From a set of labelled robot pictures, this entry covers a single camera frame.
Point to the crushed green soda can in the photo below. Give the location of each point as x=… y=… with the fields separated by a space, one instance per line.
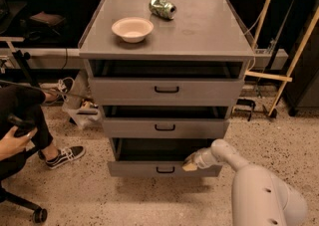
x=162 y=8

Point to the grey middle drawer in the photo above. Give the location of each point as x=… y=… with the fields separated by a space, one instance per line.
x=165 y=121

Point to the black white sneaker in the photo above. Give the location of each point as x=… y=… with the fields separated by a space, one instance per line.
x=64 y=86
x=65 y=155

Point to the grey top drawer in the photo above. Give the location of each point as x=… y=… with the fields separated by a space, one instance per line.
x=165 y=83

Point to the person's hand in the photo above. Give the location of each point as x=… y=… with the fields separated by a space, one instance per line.
x=11 y=145

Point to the black handheld controller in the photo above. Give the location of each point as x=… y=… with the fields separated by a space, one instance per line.
x=24 y=126

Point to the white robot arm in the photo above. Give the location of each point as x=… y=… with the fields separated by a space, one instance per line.
x=258 y=196

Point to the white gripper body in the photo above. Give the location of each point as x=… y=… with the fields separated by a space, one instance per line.
x=199 y=160

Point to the seated person in black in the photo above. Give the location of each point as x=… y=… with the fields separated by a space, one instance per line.
x=26 y=104

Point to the brown box on shelf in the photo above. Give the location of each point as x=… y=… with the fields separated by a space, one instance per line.
x=50 y=20

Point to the grey drawer cabinet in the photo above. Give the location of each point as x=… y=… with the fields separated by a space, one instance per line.
x=201 y=30

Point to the grey bottom drawer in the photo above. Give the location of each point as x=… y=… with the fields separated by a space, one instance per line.
x=157 y=157

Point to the grey drawer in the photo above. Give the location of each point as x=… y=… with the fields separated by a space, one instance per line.
x=165 y=121
x=157 y=157
x=165 y=83

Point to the black office chair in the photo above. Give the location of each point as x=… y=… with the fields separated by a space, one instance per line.
x=16 y=194

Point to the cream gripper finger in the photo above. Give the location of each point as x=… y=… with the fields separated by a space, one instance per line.
x=189 y=164

